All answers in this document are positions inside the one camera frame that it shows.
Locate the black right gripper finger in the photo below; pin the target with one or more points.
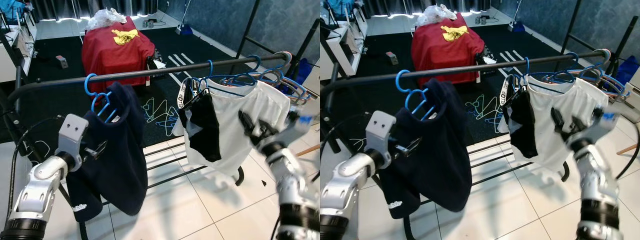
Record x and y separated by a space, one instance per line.
264 127
576 123
247 122
558 120

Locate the pale green plastic hanger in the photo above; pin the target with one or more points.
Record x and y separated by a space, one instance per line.
150 107
475 105

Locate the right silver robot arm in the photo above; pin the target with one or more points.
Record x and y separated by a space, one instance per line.
595 180
290 175

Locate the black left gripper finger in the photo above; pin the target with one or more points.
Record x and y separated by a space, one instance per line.
407 151
97 152
412 143
100 145

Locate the white T-shirt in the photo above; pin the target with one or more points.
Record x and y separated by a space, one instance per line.
545 145
235 145

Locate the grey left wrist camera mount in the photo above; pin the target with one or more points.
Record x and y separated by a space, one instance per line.
72 131
380 127

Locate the grey power strip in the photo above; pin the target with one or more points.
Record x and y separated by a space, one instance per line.
148 23
482 20

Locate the black metal clothes rack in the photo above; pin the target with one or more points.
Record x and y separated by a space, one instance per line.
150 73
475 70

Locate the wooden stick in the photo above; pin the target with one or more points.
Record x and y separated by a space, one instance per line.
627 149
307 149

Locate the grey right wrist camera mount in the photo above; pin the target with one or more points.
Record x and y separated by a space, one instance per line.
300 127
602 120

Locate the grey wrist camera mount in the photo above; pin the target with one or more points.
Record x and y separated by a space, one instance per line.
300 127
72 131
380 127
602 120

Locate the red cloth cover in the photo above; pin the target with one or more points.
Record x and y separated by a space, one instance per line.
445 55
115 60

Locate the blue plastic hanger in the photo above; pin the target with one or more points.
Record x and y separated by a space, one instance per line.
259 62
576 60
617 87
526 67
165 122
85 83
295 90
209 70
487 120
397 81

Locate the yellow cloth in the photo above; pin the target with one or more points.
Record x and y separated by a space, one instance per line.
125 36
455 32

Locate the small grey box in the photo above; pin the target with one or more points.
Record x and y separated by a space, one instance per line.
392 57
62 61

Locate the black floor mat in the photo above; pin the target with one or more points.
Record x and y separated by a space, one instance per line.
165 44
505 37

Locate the black shorts with lettered band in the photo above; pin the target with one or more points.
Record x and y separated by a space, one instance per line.
205 135
522 132

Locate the white cabinet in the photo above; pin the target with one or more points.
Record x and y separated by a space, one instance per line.
340 55
10 60

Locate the navy fleece garment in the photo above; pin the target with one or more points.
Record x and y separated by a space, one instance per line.
440 165
120 165

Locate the white plastic bag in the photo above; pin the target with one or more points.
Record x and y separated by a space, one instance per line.
437 14
107 17

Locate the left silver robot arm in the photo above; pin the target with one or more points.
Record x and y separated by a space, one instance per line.
42 175
350 180

